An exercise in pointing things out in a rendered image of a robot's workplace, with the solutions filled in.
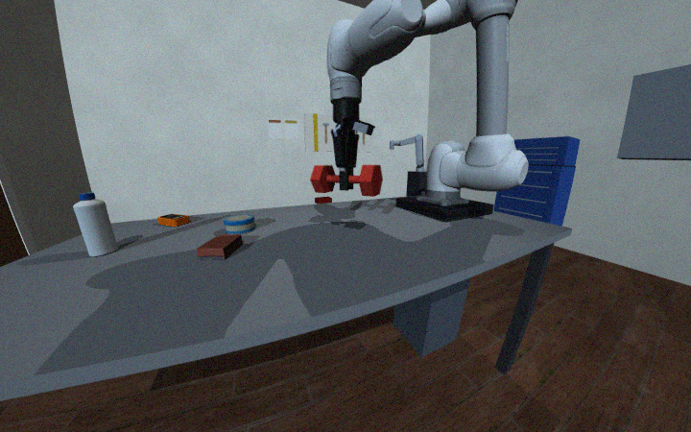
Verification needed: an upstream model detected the red dumbbell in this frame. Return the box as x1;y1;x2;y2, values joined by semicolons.
310;165;383;197

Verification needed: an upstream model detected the reddish-brown rectangular block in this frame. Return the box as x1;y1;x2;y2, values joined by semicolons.
197;234;243;260

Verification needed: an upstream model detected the orange digital multimeter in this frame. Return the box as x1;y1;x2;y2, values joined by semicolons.
157;214;190;227

